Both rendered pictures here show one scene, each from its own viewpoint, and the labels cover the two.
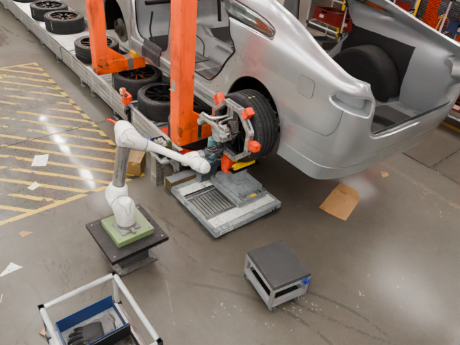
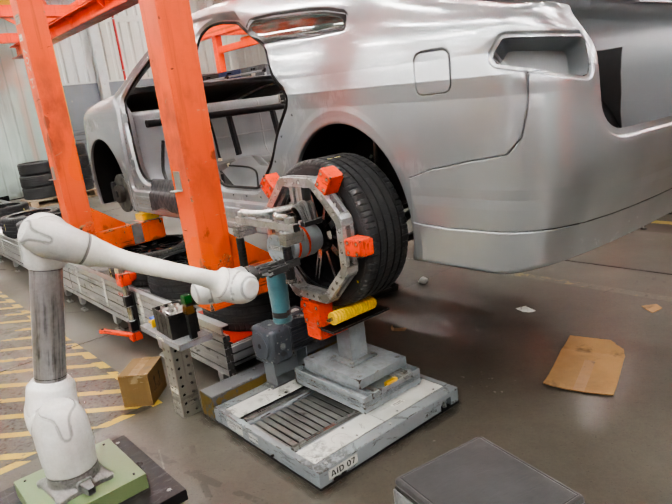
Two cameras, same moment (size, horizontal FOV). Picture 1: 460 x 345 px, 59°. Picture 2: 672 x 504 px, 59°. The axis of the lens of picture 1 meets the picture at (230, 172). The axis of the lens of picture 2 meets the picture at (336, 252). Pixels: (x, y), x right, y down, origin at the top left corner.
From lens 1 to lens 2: 1.53 m
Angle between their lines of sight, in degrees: 21
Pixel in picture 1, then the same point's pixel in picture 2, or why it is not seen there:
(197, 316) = not seen: outside the picture
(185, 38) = (178, 74)
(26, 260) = not seen: outside the picture
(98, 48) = (73, 209)
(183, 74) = (189, 150)
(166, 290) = not seen: outside the picture
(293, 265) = (527, 486)
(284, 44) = (368, 22)
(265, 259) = (447, 486)
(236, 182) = (349, 362)
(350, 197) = (604, 354)
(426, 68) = (657, 73)
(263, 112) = (364, 176)
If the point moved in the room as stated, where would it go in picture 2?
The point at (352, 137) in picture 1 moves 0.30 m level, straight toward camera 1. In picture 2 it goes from (569, 134) to (573, 145)
